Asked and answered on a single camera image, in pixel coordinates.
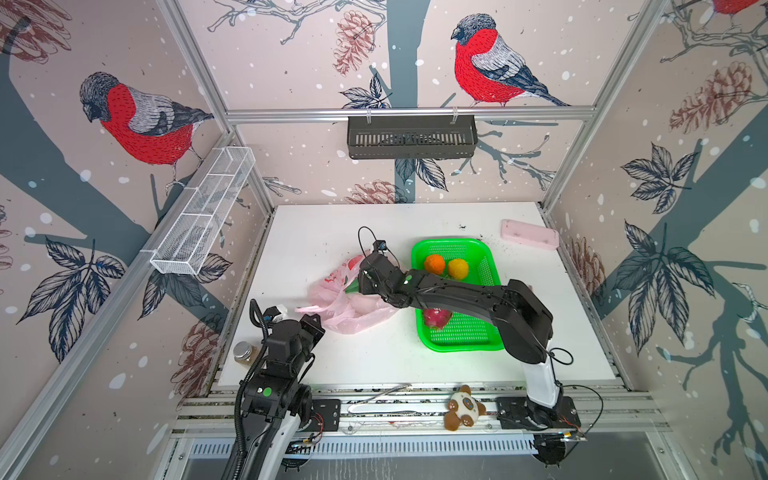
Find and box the plush panda toy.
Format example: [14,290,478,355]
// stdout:
[444,385,487,431]

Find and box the white mesh wall shelf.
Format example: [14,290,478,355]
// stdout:
[150,146,255,275]

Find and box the yellow fruit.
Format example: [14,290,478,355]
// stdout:
[447,258,470,281]

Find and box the pink plastic bag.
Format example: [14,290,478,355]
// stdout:
[296,254,397,335]

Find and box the orange fruit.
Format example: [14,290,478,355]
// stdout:
[423,254,447,276]

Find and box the green plastic basket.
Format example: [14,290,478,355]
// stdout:
[411,238,504,353]

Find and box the metal can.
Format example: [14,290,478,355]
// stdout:
[232,341,259,366]

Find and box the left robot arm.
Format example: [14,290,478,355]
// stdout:
[222,302,325,479]

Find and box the black hanging wire basket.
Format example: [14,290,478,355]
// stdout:
[347,115,478,160]

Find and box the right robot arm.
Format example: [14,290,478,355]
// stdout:
[358,252,581,431]

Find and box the pink rectangular box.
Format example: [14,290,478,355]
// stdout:
[500,219,560,250]

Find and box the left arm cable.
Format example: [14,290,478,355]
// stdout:
[248,298,268,343]

